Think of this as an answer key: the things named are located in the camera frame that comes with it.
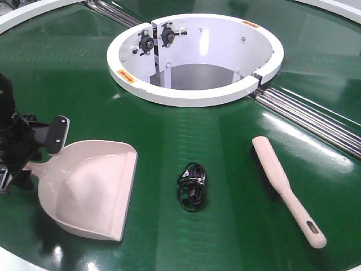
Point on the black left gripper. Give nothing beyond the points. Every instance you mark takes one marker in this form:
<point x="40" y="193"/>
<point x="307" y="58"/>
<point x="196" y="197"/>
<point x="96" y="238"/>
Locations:
<point x="22" y="138"/>

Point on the pink plastic dustpan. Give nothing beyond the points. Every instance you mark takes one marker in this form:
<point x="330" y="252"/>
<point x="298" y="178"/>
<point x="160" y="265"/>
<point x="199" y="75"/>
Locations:
<point x="86" y="187"/>

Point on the pink hand brush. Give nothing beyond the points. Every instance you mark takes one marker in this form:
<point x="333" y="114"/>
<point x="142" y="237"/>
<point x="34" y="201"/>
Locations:
<point x="279" y="181"/>

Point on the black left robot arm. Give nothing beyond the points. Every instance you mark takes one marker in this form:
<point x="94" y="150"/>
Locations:
<point x="8" y="105"/>

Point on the green conveyor belt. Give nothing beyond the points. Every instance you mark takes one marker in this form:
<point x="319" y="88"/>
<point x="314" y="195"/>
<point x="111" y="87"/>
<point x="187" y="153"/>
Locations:
<point x="201" y="199"/>

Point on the steel rollers top seam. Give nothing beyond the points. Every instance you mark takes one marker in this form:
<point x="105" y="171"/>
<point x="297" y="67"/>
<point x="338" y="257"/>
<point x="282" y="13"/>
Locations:
<point x="112" y="12"/>

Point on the steel rollers seam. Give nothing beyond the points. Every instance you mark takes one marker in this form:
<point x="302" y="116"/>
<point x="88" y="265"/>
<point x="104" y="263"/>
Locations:
<point x="310" y="118"/>
<point x="112" y="12"/>

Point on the left black bearing block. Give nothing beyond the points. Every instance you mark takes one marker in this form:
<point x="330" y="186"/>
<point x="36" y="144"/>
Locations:
<point x="146" y="42"/>

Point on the black bearing block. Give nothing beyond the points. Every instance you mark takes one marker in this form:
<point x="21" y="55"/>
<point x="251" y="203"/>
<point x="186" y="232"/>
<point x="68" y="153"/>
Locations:
<point x="146" y="42"/>
<point x="168" y="34"/>

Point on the right black bearing block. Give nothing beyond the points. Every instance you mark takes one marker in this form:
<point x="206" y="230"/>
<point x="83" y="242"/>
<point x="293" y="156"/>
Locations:
<point x="168" y="34"/>

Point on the steel rollers right seam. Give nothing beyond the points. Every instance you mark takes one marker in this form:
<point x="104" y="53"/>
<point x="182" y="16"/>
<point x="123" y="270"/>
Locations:
<point x="310" y="118"/>

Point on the white outer conveyor rail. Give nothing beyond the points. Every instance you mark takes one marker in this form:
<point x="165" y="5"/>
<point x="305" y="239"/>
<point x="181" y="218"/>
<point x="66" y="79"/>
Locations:
<point x="346" y="9"/>

